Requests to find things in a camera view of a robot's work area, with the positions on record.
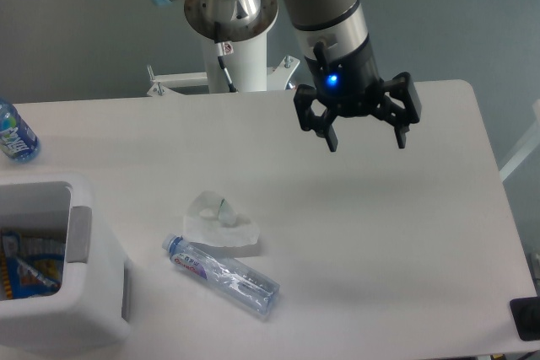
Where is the black device at table edge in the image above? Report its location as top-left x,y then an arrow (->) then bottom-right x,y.
510,297 -> 539,341

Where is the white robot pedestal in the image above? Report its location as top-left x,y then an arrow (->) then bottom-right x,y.
146,0 -> 301,98

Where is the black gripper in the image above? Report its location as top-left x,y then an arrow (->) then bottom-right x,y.
293,39 -> 422,153

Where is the blue labelled drink bottle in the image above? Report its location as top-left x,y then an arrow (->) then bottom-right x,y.
1,99 -> 41,163

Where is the white trash can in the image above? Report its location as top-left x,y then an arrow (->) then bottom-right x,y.
1,173 -> 130,352

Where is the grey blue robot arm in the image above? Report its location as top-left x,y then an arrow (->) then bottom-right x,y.
153,0 -> 422,150

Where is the white frame at right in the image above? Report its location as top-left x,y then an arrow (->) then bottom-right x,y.
499,99 -> 539,182

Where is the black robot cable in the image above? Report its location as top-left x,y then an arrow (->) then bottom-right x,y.
213,21 -> 238,94

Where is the blue snack wrapper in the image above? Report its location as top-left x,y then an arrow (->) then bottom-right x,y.
1,230 -> 66,300

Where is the crushed clear plastic bottle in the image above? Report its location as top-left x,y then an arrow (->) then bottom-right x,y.
162,234 -> 280,316

